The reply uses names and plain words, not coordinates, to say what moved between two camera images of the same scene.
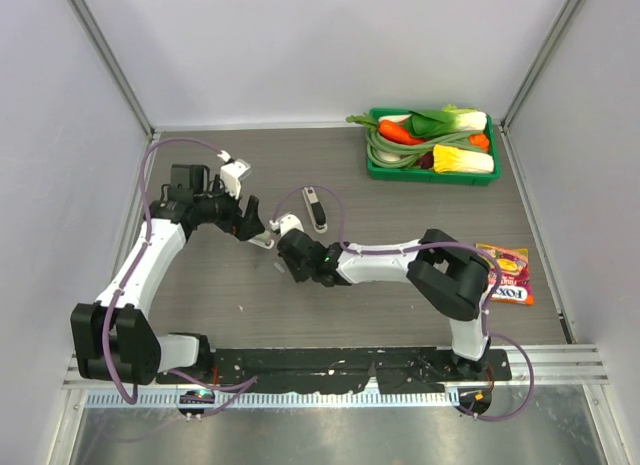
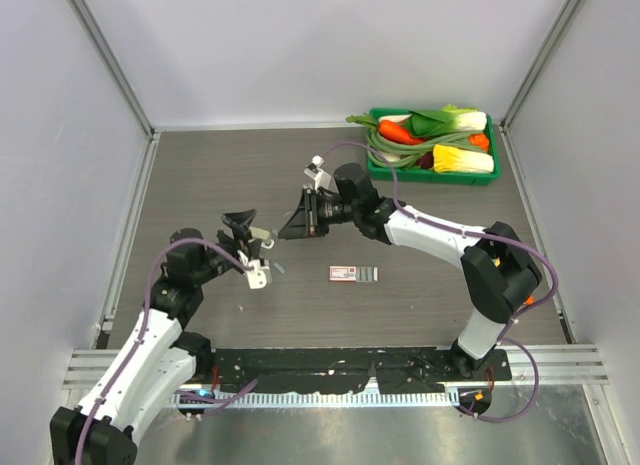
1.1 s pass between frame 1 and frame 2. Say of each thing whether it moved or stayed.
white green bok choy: stayed
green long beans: stayed
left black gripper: moved
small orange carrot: stayed
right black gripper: moved
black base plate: stayed
